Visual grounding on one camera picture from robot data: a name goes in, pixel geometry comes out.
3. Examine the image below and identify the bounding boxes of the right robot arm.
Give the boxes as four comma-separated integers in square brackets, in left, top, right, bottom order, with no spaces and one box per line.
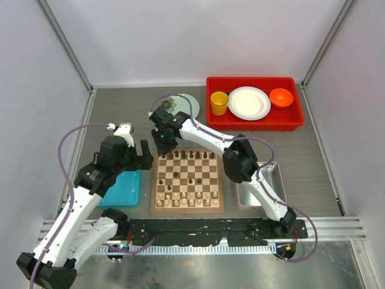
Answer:
[149,107,297,238]

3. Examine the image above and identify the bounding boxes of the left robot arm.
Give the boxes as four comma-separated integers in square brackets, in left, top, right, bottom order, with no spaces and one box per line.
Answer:
[16,135,153,288]

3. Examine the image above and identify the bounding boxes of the wooden chess board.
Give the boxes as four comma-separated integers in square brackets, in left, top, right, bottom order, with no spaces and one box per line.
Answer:
[150,148,225,215]

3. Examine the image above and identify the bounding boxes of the mint green flower plate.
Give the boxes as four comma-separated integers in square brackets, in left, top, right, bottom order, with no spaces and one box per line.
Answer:
[161,93,200,119]

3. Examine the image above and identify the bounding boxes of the blue plastic tray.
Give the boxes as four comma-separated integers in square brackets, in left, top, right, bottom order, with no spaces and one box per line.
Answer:
[97,170,143,210]

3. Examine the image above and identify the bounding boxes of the yellow plastic cup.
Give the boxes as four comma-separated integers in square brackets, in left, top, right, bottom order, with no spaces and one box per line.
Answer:
[210,92,229,116]

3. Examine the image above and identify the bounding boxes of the red plastic bin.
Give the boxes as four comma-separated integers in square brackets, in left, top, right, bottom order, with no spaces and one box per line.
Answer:
[206,76,304,131]

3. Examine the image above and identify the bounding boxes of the white paper plate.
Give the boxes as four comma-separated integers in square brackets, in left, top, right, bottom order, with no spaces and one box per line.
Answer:
[228,86,271,121]

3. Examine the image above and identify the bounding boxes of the silver metal tray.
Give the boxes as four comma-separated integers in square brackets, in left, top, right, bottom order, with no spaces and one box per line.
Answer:
[235,162,286,210]

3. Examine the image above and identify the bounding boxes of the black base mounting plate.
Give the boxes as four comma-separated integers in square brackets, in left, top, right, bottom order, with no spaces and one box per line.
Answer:
[109,218,308,247]

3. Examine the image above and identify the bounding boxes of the orange plastic bowl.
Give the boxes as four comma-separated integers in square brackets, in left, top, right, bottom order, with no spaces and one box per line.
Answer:
[269,88,294,108]

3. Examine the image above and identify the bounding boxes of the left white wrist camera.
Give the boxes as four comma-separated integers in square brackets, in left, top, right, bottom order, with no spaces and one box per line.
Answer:
[107,123,135,148]

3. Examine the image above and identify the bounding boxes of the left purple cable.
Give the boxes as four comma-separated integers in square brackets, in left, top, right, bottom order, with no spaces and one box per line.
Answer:
[28,122,155,289]

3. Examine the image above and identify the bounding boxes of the purple cable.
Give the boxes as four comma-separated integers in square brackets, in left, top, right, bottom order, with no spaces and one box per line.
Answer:
[150,93,319,263]
[28,122,155,289]

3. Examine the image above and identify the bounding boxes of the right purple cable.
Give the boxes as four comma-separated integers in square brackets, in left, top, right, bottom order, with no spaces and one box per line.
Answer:
[150,93,319,263]

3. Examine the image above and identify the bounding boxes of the aluminium frame rail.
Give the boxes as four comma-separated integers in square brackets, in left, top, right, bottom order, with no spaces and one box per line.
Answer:
[37,217,366,244]

